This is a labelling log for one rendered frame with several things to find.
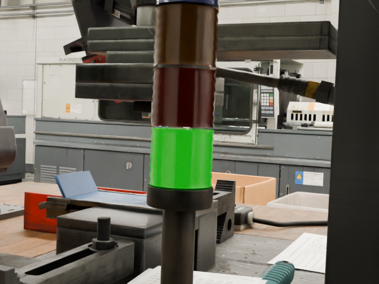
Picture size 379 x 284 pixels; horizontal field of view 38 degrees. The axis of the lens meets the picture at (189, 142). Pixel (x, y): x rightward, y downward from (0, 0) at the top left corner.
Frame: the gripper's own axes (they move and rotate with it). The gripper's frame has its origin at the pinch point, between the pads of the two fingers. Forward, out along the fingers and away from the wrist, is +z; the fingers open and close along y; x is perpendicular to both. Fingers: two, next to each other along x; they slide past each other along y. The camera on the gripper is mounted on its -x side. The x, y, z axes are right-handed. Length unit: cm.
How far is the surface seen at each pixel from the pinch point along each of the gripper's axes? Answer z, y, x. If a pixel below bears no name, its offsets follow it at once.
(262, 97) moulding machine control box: 23, 362, 243
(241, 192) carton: 59, 160, 122
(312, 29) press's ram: -0.4, -6.4, -37.8
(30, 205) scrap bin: 12.7, -10.6, 15.4
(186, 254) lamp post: 12, -31, -40
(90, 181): 9.8, -12.5, -5.4
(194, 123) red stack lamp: 4, -30, -43
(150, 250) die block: 15.9, -20.0, -23.2
